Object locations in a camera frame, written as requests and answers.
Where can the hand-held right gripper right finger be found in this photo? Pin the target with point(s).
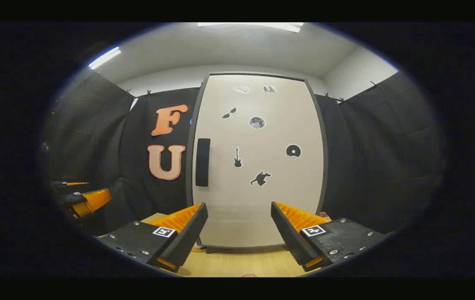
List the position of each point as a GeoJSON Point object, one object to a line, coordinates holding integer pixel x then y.
{"type": "Point", "coordinates": [287, 237]}

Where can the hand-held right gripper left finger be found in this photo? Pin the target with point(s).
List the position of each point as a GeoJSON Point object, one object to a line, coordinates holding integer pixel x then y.
{"type": "Point", "coordinates": [189, 237]}

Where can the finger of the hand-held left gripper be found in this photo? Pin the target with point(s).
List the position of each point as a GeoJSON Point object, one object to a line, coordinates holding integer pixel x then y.
{"type": "Point", "coordinates": [74, 186]}
{"type": "Point", "coordinates": [93, 200]}

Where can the white cabinet door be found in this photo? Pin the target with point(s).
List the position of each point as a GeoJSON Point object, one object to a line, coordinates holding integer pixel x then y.
{"type": "Point", "coordinates": [262, 208]}

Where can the grey cabinet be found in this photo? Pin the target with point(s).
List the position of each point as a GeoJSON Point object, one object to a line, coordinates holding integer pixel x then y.
{"type": "Point", "coordinates": [237, 249]}

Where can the round brown coaster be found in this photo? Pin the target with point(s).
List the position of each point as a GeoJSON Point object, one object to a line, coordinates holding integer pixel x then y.
{"type": "Point", "coordinates": [249, 275]}

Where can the black backdrop cloth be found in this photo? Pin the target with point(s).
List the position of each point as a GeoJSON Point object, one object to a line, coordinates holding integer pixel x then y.
{"type": "Point", "coordinates": [387, 158]}

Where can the long ceiling light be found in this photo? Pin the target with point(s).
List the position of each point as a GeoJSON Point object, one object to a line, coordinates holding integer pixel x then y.
{"type": "Point", "coordinates": [104, 58]}

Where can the wide ceiling light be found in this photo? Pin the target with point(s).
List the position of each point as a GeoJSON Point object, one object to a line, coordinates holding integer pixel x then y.
{"type": "Point", "coordinates": [262, 26]}

